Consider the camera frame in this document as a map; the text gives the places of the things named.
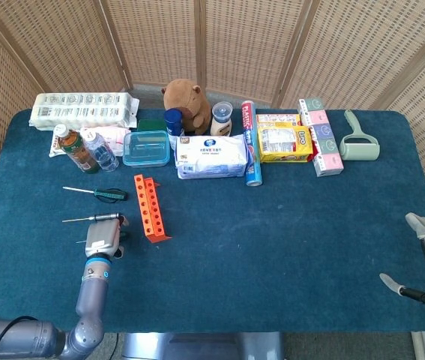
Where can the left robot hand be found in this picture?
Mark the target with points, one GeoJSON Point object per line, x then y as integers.
{"type": "Point", "coordinates": [101, 240]}

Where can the long green black screwdriver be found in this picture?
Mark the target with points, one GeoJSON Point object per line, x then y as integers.
{"type": "Point", "coordinates": [111, 194]}

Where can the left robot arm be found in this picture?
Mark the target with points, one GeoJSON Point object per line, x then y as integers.
{"type": "Point", "coordinates": [90, 300]}

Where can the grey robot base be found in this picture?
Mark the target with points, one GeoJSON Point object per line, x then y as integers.
{"type": "Point", "coordinates": [197, 347]}

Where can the orange screwdriver rack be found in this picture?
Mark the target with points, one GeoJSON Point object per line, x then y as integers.
{"type": "Point", "coordinates": [148, 217]}

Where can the grey metal table leg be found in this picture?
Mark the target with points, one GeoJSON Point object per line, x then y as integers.
{"type": "Point", "coordinates": [416, 347]}

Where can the clear water bottle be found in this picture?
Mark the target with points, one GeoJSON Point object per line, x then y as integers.
{"type": "Point", "coordinates": [101, 152]}

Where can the green tea bottle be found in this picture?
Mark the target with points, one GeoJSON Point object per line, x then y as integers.
{"type": "Point", "coordinates": [79, 150]}

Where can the clear blue-rimmed food container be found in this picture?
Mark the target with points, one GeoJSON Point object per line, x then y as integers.
{"type": "Point", "coordinates": [146, 150]}

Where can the green sponge block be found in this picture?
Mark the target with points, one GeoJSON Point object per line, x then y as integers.
{"type": "Point", "coordinates": [152, 125]}

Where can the white toilet paper pack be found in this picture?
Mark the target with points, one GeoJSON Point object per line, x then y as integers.
{"type": "Point", "coordinates": [81, 110]}

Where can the white blue wipes pack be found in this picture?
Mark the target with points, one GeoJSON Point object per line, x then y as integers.
{"type": "Point", "coordinates": [212, 157]}

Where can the blue white spray can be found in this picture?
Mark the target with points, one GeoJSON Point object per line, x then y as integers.
{"type": "Point", "coordinates": [174, 122]}

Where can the blue carpet table cover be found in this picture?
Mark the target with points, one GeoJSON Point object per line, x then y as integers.
{"type": "Point", "coordinates": [253, 243]}

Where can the pale green lint roller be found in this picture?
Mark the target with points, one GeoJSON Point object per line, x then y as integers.
{"type": "Point", "coordinates": [358, 150]}

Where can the brown capybara plush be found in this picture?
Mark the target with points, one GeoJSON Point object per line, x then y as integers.
{"type": "Point", "coordinates": [189, 101]}

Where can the cream sauce squeeze bottle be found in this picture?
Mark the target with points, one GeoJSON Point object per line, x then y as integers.
{"type": "Point", "coordinates": [221, 125]}

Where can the blue plastic wrap roll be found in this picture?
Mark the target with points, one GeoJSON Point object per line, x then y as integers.
{"type": "Point", "coordinates": [253, 168]}

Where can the pastel tissue box pack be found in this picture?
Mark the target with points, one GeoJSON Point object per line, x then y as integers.
{"type": "Point", "coordinates": [324, 150]}

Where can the yellow Lipo snack bag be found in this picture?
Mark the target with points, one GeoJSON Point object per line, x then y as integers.
{"type": "Point", "coordinates": [283, 144]}

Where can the wicker folding screen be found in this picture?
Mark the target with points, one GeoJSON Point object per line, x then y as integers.
{"type": "Point", "coordinates": [234, 37]}

